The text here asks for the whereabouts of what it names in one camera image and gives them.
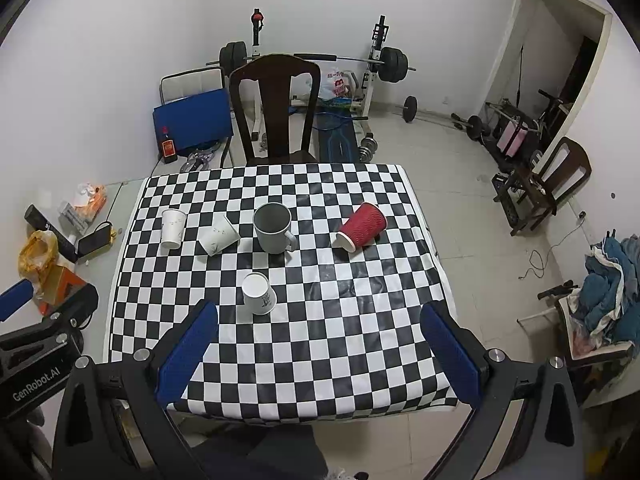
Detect red ribbed paper cup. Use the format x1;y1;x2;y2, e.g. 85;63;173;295
333;202;389;254

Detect chrome dumbbell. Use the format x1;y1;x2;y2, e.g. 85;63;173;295
357;132;377;163

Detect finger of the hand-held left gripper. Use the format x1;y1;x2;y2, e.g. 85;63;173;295
0;280;35;322
40;284;100;333

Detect pile of blue clothes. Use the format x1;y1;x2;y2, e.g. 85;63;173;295
555;234;640;361

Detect dark wooden chair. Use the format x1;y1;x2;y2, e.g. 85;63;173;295
228;53;322;166

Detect black floor cable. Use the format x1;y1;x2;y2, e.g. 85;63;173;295
520;245;566;282

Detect dark bottle with red label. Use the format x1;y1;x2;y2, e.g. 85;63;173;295
161;126;179;165

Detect orange white packet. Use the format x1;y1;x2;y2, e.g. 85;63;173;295
72;182;108;226

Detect tissue pack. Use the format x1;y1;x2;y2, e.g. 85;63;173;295
56;201;87;235

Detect pink exercise machine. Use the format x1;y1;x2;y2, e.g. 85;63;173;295
484;100;546;161

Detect black white checkered tablecloth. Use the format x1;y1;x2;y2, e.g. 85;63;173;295
102;162;460;420

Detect small barbell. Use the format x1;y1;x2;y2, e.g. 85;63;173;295
394;95;468;126

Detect grey mug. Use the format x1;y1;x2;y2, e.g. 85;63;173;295
252;202;298;255

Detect white printed plastic bag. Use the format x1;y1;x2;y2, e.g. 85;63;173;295
319;67;359;102

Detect brown wooden chair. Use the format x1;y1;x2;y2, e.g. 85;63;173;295
509;136;593;237

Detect white door frame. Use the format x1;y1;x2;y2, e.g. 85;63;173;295
481;0;614;161

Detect black handle tool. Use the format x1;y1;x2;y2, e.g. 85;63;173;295
537;281;581;302

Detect black barbell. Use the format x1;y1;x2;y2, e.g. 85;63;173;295
205;41;417;85

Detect wide white paper cup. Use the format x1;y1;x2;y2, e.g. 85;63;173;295
198;213;241;257

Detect dark blue bench pad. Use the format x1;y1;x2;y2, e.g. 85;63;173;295
314;114;362;164

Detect blue board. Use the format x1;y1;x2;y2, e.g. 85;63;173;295
152;88;235;159

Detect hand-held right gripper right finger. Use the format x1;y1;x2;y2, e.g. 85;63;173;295
420;302;584;480

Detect long black box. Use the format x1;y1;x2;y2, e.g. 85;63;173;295
24;204;78;263

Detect chrome weight plates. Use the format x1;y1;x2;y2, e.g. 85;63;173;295
179;141;222;174

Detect white weight bench rack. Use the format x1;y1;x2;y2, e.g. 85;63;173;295
247;8;392;161

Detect white cup with dark print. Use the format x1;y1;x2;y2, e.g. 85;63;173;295
241;271;278;316

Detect tall white paper cup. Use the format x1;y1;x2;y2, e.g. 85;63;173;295
160;208;188;251

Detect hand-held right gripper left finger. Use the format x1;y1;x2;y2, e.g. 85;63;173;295
52;300;220;480

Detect orange box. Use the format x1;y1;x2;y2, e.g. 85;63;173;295
35;262;90;317

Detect yellow plastic bag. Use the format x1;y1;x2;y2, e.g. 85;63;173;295
18;230;59;296

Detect black phone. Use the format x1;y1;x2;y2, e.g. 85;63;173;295
76;221;114;258

